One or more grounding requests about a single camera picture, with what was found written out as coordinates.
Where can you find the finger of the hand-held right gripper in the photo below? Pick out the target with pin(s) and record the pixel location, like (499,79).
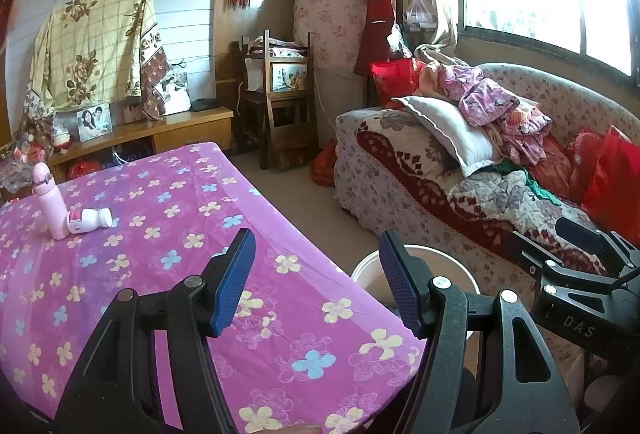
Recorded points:
(580,234)
(535,259)

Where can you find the floral covered sofa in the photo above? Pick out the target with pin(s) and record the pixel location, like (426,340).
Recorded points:
(540,89)

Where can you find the grey floral quilt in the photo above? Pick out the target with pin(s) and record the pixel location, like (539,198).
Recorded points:
(495,199)

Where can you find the red hanging cloth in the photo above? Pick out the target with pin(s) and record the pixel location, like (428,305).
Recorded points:
(375,39)

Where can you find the red plastic bag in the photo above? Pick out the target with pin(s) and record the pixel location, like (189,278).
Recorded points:
(324,164)

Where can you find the pink clothes pile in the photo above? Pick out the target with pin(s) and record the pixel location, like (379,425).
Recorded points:
(490,99)

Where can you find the yellow floral cloth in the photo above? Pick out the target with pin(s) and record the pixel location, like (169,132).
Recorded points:
(95,49)

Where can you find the pink thermos bottle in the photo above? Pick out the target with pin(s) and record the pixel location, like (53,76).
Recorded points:
(50,209)

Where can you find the white trash bin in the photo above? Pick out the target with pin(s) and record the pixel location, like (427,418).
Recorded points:
(450,269)

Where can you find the purple floral tablecloth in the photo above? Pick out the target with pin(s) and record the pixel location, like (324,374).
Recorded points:
(150,264)

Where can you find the white pillow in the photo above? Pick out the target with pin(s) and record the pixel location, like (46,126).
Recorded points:
(450,129)

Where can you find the red white patterned blanket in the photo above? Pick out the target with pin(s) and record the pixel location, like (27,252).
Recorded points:
(400,154)

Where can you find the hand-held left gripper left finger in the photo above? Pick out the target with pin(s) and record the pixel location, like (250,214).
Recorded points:
(232,284)

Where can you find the colourful clutter pile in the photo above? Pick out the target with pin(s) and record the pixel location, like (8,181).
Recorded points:
(25,154)

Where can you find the framed couple photo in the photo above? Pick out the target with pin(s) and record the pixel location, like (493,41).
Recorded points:
(94,123)

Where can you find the flat black device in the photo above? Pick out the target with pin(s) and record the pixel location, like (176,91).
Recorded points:
(205,104)

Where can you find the large red cushion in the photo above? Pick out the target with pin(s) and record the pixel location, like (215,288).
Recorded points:
(615,179)

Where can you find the white bottle with pink label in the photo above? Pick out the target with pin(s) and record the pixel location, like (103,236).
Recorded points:
(90,220)

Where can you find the dark wooden chair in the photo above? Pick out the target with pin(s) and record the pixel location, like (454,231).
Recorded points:
(247,104)

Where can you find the green garment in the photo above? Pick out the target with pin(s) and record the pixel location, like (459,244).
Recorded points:
(542,193)

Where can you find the light wooden chair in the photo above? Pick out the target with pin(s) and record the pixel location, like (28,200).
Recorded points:
(290,124)

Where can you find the wedding photo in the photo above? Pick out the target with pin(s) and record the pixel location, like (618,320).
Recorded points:
(172,96)

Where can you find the red pillow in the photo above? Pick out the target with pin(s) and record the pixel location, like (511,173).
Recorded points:
(392,81)

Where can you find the wooden cabinet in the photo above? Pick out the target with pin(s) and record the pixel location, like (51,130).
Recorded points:
(190,129)

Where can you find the brown floral cloth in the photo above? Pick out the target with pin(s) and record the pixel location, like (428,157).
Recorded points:
(152,79)

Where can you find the small cardboard box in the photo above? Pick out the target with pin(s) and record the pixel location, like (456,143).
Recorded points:
(132,113)

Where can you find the clear plastic bag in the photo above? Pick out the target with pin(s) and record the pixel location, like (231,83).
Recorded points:
(419,11)

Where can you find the framed picture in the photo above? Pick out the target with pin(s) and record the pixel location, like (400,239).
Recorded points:
(289,76)

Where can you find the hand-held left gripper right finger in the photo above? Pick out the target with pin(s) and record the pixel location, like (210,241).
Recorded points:
(400,284)

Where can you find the tall floral covered appliance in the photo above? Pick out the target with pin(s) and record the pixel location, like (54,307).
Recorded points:
(330,14)

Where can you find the orange red cushion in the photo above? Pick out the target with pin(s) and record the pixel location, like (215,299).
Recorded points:
(555,164)

